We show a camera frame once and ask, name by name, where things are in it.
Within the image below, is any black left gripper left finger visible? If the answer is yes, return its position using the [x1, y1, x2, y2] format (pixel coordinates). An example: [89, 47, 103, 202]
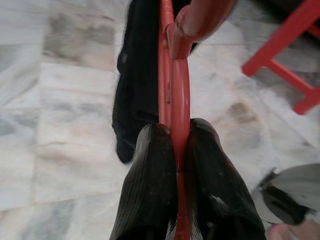
[108, 123, 180, 240]

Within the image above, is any red plastic stool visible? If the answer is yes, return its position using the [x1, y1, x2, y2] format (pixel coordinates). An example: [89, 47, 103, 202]
[241, 0, 320, 116]

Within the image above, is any person's bare foot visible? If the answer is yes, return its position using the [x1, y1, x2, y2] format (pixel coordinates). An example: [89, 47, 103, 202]
[267, 223, 320, 240]

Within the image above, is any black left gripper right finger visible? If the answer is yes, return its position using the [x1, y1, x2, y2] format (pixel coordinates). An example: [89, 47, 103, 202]
[184, 117, 267, 240]

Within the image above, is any black shirt with green logo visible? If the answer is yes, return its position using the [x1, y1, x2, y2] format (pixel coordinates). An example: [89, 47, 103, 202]
[111, 0, 201, 165]

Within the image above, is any red plastic hanger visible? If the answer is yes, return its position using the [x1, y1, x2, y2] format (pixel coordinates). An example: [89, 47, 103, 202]
[156, 0, 237, 240]

